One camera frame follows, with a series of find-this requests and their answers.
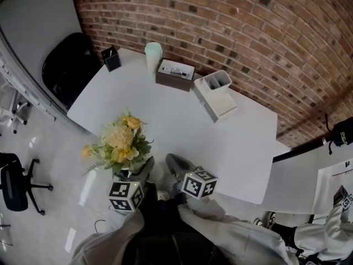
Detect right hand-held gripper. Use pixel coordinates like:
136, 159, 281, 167
164, 152, 219, 201

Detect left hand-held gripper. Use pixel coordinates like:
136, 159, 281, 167
108, 156, 156, 212

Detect yellow flowers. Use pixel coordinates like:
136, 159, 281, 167
81, 108, 165, 183

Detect person's left forearm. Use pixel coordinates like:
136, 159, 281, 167
73, 210, 146, 265

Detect person's right forearm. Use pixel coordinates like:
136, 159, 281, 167
178, 197, 293, 265

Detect white desk with drawers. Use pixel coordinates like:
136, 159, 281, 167
67, 47, 292, 205

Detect white desk organizer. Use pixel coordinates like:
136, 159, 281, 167
192, 70, 238, 124

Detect person's dark clothed body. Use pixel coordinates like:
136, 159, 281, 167
129, 186, 221, 265

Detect brown rectangular tray box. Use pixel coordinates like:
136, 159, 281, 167
155, 58, 196, 93

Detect black office chair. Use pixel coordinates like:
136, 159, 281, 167
0, 152, 54, 216

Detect white metal shelf rack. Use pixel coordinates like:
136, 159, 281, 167
0, 48, 57, 123

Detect white cup with mint lid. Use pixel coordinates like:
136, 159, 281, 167
145, 42, 163, 80

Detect black square pen holder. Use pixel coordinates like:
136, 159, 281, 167
100, 46, 122, 73

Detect white swivel chair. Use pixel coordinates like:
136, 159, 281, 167
0, 83, 31, 135

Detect black folding chair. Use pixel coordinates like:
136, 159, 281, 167
41, 32, 104, 112

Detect dark hanging bag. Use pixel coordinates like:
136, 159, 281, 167
322, 113, 353, 156

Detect grey refrigerator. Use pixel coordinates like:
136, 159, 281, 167
0, 0, 85, 121

